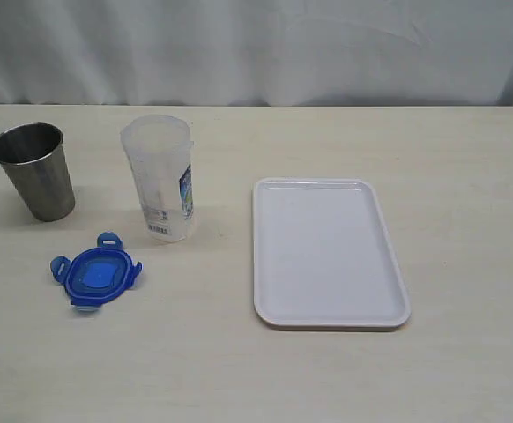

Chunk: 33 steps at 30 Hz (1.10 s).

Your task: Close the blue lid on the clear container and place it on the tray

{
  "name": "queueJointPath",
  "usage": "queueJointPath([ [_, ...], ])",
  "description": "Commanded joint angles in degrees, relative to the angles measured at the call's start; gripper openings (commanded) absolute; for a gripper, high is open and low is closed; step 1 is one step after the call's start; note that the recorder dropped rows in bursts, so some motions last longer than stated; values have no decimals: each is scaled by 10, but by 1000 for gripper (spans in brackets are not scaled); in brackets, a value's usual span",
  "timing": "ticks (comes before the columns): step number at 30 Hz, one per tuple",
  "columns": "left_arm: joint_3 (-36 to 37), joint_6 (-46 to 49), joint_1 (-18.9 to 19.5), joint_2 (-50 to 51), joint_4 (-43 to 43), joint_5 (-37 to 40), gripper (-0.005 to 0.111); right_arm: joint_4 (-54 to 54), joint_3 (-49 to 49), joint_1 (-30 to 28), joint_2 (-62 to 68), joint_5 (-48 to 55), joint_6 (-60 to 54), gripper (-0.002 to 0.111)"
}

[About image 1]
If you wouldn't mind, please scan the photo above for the clear plastic container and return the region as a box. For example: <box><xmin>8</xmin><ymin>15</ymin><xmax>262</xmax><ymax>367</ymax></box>
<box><xmin>120</xmin><ymin>115</ymin><xmax>194</xmax><ymax>242</ymax></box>

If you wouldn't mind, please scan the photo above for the white rectangular tray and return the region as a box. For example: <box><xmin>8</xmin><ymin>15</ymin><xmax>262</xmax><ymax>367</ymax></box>
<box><xmin>252</xmin><ymin>178</ymin><xmax>411</xmax><ymax>330</ymax></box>

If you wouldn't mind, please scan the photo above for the blue container lid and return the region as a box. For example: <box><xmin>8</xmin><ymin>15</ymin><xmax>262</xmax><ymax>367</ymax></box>
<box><xmin>50</xmin><ymin>232</ymin><xmax>143</xmax><ymax>314</ymax></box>

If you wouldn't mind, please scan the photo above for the stainless steel cup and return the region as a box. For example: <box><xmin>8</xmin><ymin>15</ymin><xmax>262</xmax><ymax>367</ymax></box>
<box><xmin>0</xmin><ymin>122</ymin><xmax>76</xmax><ymax>222</ymax></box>

